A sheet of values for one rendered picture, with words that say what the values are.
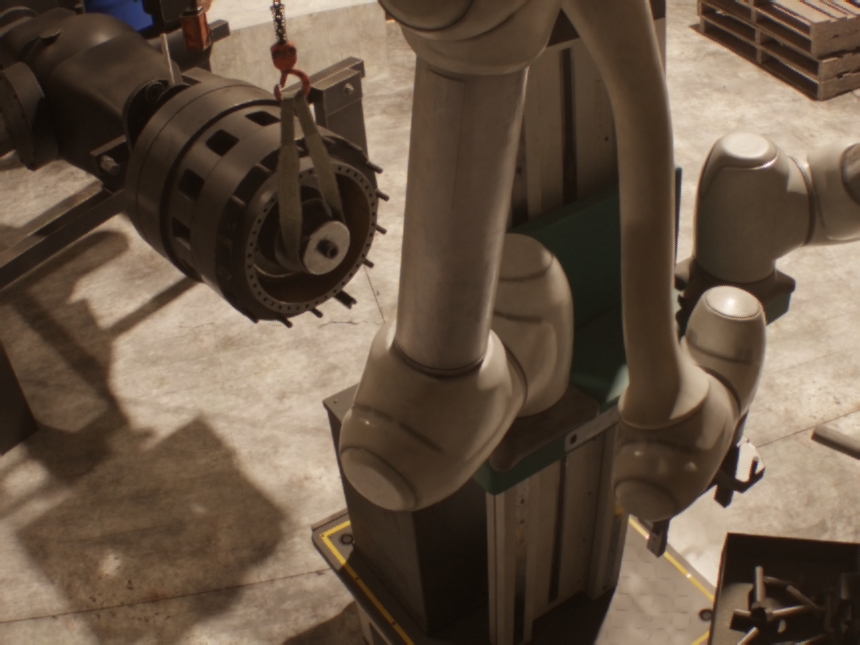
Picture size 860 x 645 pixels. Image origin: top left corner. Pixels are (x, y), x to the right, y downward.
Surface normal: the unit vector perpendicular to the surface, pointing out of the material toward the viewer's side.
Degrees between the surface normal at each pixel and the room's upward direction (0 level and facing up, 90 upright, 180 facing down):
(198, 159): 36
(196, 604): 0
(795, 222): 84
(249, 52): 90
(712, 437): 59
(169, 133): 32
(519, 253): 6
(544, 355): 84
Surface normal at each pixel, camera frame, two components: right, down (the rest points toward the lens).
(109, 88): 0.22, -0.47
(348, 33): 0.24, 0.61
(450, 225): -0.16, 0.69
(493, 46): 0.16, 0.91
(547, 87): 0.54, 0.50
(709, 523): -0.08, -0.76
